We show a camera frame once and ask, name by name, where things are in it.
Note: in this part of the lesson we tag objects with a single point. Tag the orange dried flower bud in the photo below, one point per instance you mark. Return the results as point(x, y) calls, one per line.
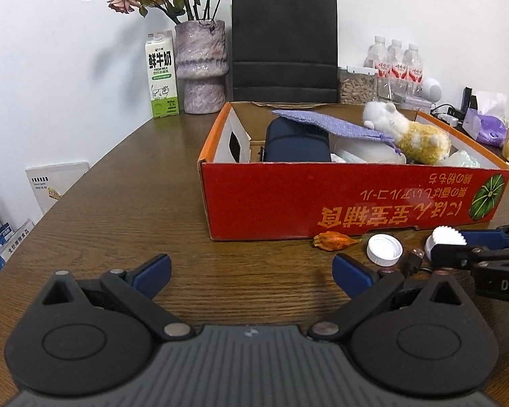
point(337, 241)

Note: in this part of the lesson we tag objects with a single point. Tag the white wet wipes pack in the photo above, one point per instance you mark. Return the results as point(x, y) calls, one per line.
point(360, 152)

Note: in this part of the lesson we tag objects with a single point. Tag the purple tissue box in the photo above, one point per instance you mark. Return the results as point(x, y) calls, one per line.
point(487, 131)

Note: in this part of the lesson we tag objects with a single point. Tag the white printed box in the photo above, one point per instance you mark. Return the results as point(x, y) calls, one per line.
point(19, 239)

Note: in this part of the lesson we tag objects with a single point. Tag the purple marbled vase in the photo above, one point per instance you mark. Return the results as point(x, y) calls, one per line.
point(201, 68)

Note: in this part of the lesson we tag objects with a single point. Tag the black small box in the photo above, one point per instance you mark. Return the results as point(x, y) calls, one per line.
point(468, 99)

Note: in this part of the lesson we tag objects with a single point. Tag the white ridged disc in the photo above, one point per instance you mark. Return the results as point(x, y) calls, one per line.
point(443, 237)

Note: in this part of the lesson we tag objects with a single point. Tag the wooden desktop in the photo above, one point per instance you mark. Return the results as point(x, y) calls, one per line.
point(131, 203)

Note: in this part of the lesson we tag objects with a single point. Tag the white yellow plush toy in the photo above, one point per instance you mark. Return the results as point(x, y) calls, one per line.
point(419, 140)

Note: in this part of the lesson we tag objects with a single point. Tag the white round speaker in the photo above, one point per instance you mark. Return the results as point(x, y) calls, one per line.
point(431, 89)

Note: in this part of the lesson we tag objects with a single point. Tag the black paper bag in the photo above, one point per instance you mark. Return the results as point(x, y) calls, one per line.
point(284, 38)

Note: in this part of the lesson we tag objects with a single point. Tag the clear container of nuts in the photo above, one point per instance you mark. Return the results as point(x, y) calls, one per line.
point(356, 87)

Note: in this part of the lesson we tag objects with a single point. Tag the white plastic tub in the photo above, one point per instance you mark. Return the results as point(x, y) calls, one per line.
point(417, 101)

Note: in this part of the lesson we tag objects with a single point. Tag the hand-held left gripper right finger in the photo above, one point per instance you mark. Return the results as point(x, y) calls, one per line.
point(352, 275)

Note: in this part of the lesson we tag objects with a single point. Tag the red cardboard box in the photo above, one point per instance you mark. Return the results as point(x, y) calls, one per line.
point(322, 195)

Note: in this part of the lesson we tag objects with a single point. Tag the clear plastic bag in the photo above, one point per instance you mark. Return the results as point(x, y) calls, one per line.
point(462, 160)

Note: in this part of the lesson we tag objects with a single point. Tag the purple knit pouch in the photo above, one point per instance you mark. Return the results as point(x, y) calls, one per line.
point(322, 123)

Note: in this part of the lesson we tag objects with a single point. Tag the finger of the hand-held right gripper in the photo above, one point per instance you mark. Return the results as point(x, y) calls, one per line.
point(453, 256)
point(483, 238)

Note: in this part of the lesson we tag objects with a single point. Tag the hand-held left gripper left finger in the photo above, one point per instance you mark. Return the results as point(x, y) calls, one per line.
point(152, 273)

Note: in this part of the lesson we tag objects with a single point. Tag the white green milk carton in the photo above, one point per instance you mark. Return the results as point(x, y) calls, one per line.
point(161, 76)

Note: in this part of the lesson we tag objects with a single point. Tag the navy zip case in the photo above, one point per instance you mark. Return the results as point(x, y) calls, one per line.
point(292, 146)

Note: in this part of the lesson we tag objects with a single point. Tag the white round lid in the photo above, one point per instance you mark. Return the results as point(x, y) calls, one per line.
point(384, 251)

